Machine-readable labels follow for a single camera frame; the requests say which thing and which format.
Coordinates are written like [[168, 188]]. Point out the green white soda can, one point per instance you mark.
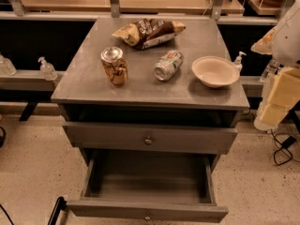
[[167, 65]]

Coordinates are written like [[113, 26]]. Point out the grey wooden drawer cabinet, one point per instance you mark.
[[84, 94]]

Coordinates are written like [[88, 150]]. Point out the closed grey top drawer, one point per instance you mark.
[[202, 140]]

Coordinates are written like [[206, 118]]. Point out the right hand sanitizer bottle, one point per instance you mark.
[[238, 61]]

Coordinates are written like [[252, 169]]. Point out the white paper bowl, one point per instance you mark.
[[215, 72]]

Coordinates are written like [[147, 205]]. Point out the black chair leg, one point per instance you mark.
[[60, 205]]

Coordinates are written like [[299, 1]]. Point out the round brass middle knob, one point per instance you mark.
[[147, 217]]

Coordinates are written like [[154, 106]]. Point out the round brass knob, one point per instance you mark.
[[147, 217], [148, 140]]

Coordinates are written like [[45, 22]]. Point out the orange soda can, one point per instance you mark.
[[115, 65]]

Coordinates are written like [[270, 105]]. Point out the round brass top knob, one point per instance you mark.
[[148, 140]]

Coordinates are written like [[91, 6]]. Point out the wooden back shelf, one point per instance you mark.
[[126, 6]]

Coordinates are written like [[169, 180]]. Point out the clear bottle far left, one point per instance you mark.
[[6, 66]]

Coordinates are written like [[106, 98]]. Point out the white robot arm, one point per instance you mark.
[[283, 43]]

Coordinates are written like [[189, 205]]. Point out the left hand sanitizer bottle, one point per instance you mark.
[[47, 69]]

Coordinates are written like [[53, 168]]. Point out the brown chip bag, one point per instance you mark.
[[147, 33]]

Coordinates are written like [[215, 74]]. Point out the hand sanitizer bottle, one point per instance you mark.
[[238, 61], [47, 69]]

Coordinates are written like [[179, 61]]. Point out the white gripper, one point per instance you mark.
[[287, 44]]

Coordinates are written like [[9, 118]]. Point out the open grey middle drawer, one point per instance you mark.
[[168, 186]]

